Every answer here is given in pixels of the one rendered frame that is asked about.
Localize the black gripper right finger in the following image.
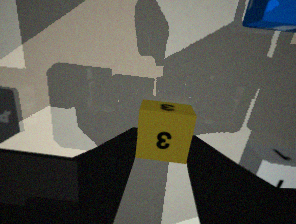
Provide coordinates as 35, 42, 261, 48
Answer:
187, 135, 296, 224

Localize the yellow block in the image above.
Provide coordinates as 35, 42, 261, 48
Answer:
135, 99, 197, 164

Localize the blue block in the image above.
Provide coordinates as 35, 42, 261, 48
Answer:
242, 0, 296, 33

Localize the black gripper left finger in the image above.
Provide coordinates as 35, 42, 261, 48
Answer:
0, 127, 138, 224

